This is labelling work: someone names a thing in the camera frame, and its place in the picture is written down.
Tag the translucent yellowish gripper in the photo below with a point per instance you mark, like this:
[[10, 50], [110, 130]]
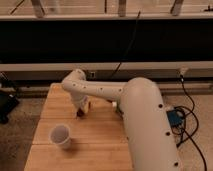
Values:
[[87, 107]]

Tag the dark red pepper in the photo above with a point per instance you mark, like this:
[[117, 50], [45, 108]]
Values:
[[80, 113]]

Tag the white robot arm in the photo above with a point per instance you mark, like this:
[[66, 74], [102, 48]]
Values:
[[151, 143]]

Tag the white paper cup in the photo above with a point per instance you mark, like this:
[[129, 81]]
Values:
[[60, 136]]

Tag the black object at left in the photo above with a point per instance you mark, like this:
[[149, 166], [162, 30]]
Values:
[[8, 101]]

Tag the blue box on floor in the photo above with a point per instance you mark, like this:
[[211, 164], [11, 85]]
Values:
[[175, 118]]

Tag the white wall outlet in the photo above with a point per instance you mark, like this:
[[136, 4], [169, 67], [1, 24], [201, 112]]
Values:
[[92, 74]]

